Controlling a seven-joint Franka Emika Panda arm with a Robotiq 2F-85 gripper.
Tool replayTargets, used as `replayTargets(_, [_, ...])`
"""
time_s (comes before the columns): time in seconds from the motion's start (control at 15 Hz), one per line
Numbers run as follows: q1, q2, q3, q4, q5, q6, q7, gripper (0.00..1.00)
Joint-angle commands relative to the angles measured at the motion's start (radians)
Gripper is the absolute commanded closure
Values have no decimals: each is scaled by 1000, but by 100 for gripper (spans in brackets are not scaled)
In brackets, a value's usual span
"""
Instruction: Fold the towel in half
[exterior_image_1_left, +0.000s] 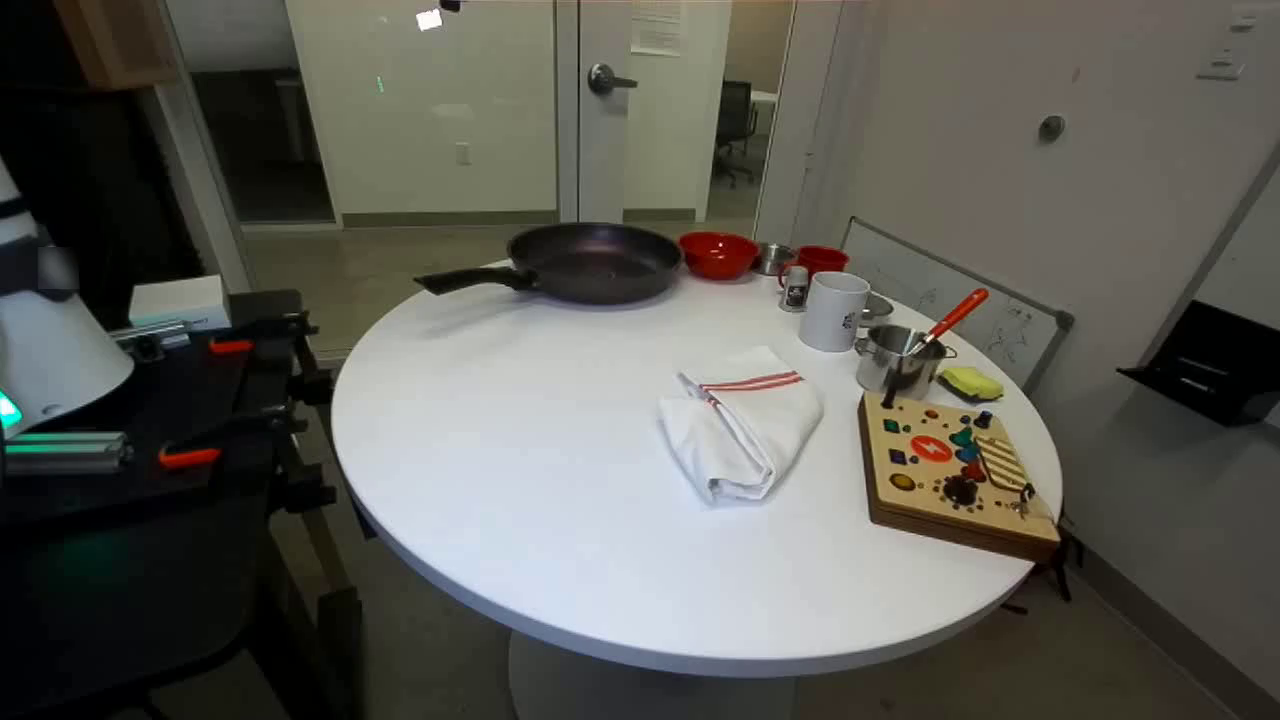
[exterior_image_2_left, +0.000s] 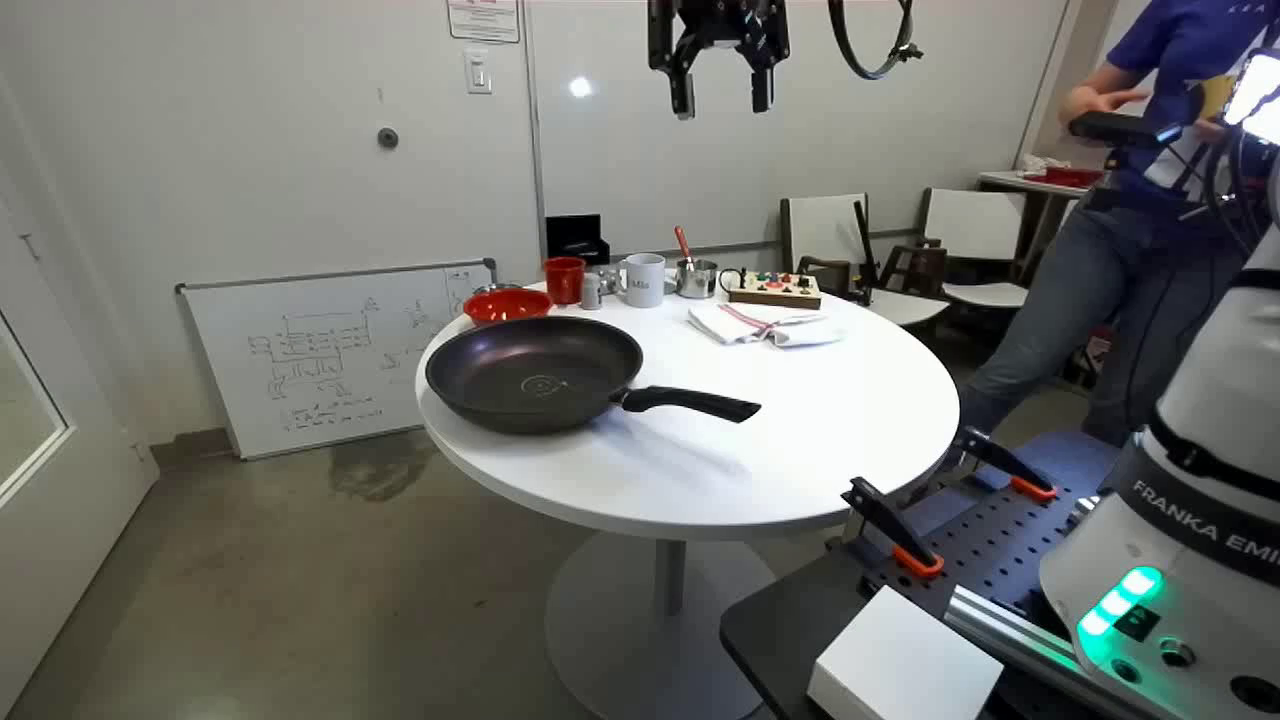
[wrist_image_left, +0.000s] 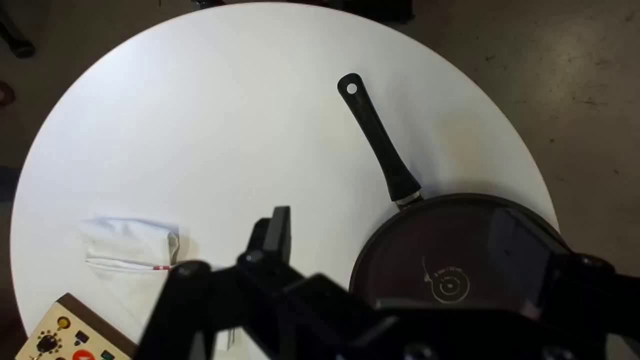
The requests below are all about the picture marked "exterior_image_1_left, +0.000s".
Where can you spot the red cup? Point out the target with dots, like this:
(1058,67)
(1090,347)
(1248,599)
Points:
(821,259)

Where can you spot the orange black clamp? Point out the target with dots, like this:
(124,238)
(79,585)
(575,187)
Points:
(207,446)
(240,338)

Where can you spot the white mug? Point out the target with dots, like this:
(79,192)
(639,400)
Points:
(836,311)

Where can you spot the black frying pan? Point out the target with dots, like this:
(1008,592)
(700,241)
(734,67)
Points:
(578,260)

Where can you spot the yellow green sponge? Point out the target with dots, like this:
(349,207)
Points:
(968,384)

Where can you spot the black robot cart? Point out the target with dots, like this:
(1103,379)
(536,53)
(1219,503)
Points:
(118,585)

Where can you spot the steel pot with orange handle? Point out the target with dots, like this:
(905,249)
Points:
(903,363)

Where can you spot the whiteboard leaning on wall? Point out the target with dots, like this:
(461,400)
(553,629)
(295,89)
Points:
(1017,335)

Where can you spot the white round table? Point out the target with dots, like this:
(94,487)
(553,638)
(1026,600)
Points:
(508,455)

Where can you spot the black wall tray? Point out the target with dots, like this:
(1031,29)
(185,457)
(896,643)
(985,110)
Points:
(1219,365)

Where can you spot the small metal cup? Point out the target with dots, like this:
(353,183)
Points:
(789,279)

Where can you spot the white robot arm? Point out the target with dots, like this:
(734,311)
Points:
(53,353)

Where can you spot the wooden toy board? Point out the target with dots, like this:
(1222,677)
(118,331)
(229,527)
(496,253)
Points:
(951,472)

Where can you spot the white box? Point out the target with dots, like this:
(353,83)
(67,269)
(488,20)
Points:
(193,303)

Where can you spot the white towel with red stripes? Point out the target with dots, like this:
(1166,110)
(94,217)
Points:
(736,427)

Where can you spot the red bowl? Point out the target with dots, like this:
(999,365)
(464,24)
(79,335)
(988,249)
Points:
(717,253)

